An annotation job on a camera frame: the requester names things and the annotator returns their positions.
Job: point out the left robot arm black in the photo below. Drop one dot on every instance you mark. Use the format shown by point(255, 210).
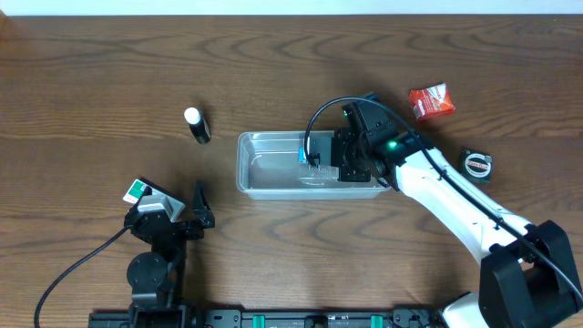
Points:
point(156, 277)

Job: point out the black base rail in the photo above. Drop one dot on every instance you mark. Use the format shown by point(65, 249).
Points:
point(234, 318)

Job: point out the red snack packet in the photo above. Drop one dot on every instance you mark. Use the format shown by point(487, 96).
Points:
point(431, 102)

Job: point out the green white card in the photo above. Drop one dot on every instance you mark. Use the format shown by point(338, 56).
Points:
point(135, 191)

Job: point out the dark bottle white cap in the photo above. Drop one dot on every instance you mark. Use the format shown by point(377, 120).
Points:
point(197, 125)

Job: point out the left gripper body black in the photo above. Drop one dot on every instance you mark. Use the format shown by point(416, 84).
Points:
point(180, 228)

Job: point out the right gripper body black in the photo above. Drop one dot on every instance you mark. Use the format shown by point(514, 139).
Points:
point(344, 155)

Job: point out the green round tape box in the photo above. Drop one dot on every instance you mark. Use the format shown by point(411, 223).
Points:
point(475, 166)

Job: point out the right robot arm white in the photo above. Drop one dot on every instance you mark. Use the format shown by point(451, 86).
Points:
point(528, 276)

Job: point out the clear plastic container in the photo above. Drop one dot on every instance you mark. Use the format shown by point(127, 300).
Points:
point(268, 169)

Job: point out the blue fever patch packet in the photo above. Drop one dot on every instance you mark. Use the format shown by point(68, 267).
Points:
point(301, 156)

